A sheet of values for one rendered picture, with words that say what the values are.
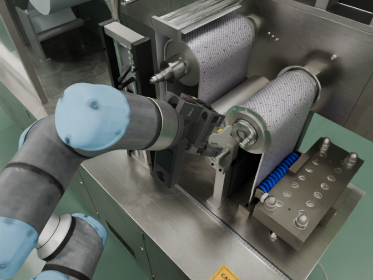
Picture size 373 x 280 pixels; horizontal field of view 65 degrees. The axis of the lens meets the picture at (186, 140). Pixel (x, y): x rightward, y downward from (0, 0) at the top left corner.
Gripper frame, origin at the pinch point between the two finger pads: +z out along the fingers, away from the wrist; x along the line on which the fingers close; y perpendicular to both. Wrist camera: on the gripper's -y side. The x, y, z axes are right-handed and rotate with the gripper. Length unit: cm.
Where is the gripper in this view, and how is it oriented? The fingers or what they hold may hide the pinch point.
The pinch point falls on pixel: (213, 141)
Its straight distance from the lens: 62.5
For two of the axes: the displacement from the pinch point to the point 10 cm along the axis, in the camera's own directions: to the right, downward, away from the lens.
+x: -7.1, -5.2, 4.8
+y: 4.6, -8.5, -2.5
